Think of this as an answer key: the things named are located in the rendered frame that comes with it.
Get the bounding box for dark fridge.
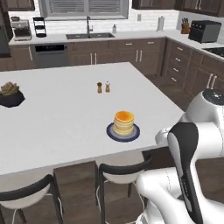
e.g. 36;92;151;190
0;3;14;59

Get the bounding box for stack of pancakes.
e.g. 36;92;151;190
113;110;136;137

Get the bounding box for blue round plate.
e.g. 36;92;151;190
106;121;141;144

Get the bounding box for white stool with black back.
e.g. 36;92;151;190
94;150;154;224
0;168;65;224

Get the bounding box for brown lower cupboard run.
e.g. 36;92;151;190
0;37;224;98

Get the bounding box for steel kitchen sink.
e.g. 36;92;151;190
65;31;116;40

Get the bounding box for black dishwasher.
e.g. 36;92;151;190
30;43;71;69

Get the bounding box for dark sink tap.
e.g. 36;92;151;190
86;15;95;35

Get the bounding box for white paper towel roll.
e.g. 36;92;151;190
157;16;165;32

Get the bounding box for succulent in black pot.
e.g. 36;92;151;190
0;81;26;109

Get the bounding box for window with grey blinds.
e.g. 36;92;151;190
38;0;130;21

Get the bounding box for wooden knife block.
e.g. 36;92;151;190
180;17;191;35

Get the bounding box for black hob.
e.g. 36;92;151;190
202;46;224;59

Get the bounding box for black toaster oven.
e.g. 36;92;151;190
187;19;222;45

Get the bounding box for silver espresso machine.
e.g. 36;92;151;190
10;16;32;42

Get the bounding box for brown upper cupboards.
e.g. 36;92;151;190
131;0;224;18

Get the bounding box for brown upper cupboard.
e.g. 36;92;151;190
2;0;36;12

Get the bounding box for black wire stand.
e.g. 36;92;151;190
32;17;47;39

